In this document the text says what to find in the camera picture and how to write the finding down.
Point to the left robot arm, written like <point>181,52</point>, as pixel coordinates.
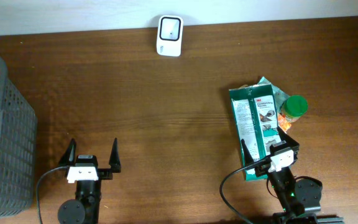
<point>84,208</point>

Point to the grey plastic mesh basket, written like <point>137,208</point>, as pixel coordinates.
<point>18,128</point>

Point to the orange tissue pack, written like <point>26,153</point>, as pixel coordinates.
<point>283,123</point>

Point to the green wipes packet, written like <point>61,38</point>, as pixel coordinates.
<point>255,116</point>

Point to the white barcode scanner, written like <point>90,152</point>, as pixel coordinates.
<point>169,36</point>

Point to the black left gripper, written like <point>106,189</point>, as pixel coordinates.
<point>107,172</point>

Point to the green lid seasoning jar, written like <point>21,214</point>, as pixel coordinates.
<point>294,108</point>

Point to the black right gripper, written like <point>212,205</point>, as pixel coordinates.
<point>294,145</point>

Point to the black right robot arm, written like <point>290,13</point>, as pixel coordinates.
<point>299,196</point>

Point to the teal tissue pack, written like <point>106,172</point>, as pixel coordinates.
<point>279,96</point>

